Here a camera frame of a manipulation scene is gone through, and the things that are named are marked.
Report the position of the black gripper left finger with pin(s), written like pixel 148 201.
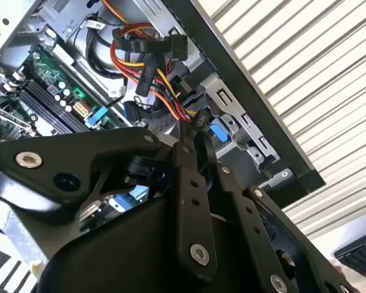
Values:
pixel 79 152

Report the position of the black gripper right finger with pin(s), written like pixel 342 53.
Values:
pixel 247 213

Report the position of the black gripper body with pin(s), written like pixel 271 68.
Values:
pixel 125 253

